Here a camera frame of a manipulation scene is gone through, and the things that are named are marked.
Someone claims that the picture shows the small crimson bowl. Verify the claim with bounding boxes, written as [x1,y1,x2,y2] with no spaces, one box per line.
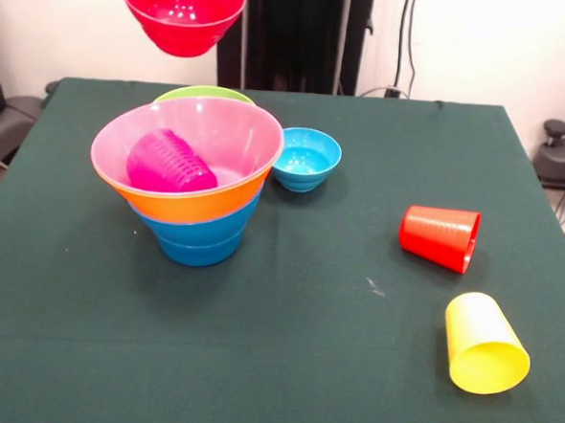
[117,0,247,61]

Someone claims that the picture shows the large pink bowl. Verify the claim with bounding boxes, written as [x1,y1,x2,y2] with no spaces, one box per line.
[87,89,287,203]

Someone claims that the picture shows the purple cup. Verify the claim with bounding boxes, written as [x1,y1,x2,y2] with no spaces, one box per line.
[124,125,222,195]

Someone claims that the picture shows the large orange bowl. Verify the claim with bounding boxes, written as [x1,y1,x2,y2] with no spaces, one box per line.
[89,154,273,230]

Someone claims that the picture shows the large blue bowl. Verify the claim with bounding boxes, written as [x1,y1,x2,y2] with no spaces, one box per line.
[125,177,265,256]

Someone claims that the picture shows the red cup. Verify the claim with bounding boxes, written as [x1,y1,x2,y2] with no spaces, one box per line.
[396,204,483,277]

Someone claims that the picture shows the green bowl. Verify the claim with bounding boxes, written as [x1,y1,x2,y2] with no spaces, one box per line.
[153,82,259,110]

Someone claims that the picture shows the small light blue bowl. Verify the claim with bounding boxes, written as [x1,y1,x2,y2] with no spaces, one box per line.
[269,125,344,196]

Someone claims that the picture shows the ribbed blue bowl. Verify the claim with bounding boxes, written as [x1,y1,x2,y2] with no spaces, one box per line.
[155,230,246,271]

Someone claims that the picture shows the dark green tablecloth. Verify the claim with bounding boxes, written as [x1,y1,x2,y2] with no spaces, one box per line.
[0,73,565,423]

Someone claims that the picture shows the yellow cup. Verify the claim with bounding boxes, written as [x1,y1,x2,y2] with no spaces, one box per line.
[440,290,535,398]

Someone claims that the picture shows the black pedestal leg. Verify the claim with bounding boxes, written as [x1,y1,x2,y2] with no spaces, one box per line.
[531,118,565,191]
[0,93,44,164]

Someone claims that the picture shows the black wall cables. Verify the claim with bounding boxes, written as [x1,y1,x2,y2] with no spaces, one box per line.
[360,0,421,100]

